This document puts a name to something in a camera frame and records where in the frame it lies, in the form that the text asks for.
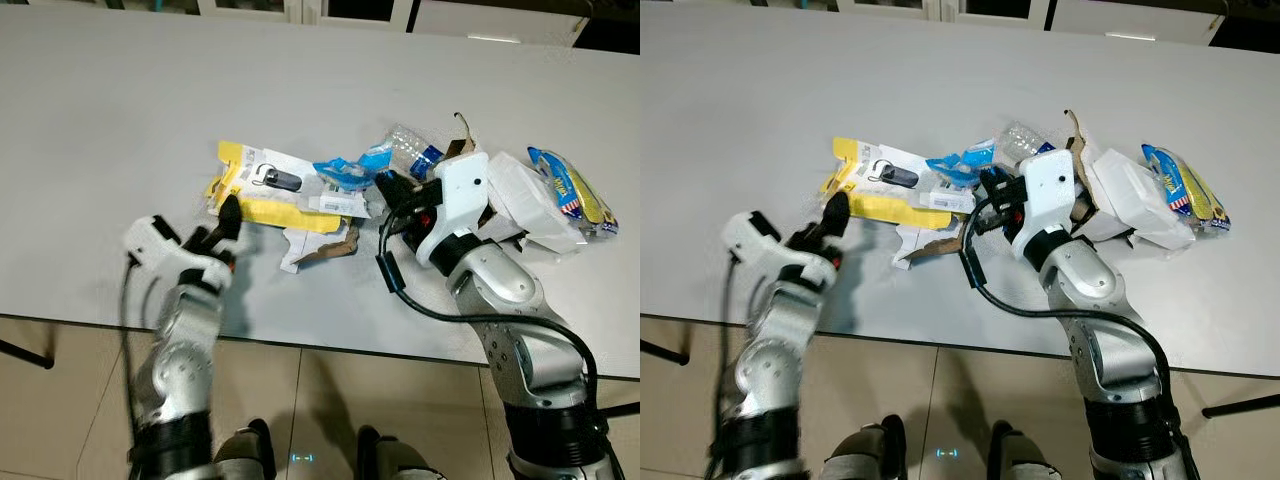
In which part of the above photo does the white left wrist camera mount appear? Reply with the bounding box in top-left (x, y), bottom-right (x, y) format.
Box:
top-left (722, 210), bottom-right (836, 286)
top-left (123, 215), bottom-right (231, 286)

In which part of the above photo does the grey folding table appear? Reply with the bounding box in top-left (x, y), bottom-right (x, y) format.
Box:
top-left (0, 5), bottom-right (641, 419)
top-left (640, 5), bottom-right (1280, 419)

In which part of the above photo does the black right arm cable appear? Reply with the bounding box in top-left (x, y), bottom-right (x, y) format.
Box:
top-left (377, 205), bottom-right (601, 441)
top-left (958, 195), bottom-right (1173, 421)

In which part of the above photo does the light blue snack wrapper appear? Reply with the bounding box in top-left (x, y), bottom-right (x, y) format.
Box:
top-left (925, 148), bottom-right (998, 189)
top-left (313, 148), bottom-right (396, 193)

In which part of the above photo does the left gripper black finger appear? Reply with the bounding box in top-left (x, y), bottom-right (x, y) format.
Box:
top-left (820, 190), bottom-right (852, 243)
top-left (216, 193), bottom-right (243, 242)

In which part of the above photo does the torn brown cardboard piece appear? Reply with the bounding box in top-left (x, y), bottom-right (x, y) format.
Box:
top-left (443, 112), bottom-right (521, 241)
top-left (1062, 108), bottom-right (1121, 239)

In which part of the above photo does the yellow white headset package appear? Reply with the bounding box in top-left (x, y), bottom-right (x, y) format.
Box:
top-left (205, 140), bottom-right (371, 236)
top-left (820, 137), bottom-right (976, 231)

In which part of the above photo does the clear plastic bottle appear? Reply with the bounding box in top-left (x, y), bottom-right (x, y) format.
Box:
top-left (385, 123), bottom-right (446, 181)
top-left (997, 120), bottom-right (1056, 166)

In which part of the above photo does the blue yellow snack bag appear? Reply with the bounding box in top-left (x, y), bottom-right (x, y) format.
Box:
top-left (1142, 143), bottom-right (1231, 233)
top-left (527, 147), bottom-right (619, 238)

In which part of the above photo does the torn white cardboard scrap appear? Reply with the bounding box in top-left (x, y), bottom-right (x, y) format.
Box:
top-left (895, 220), bottom-right (966, 269)
top-left (280, 222), bottom-right (361, 273)

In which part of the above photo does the white plastic container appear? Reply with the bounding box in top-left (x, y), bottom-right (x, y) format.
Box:
top-left (487, 150), bottom-right (591, 253)
top-left (1090, 148), bottom-right (1198, 251)

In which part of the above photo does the white cabinet row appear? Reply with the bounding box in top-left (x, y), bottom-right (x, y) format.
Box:
top-left (0, 0), bottom-right (601, 48)
top-left (640, 0), bottom-right (1226, 46)

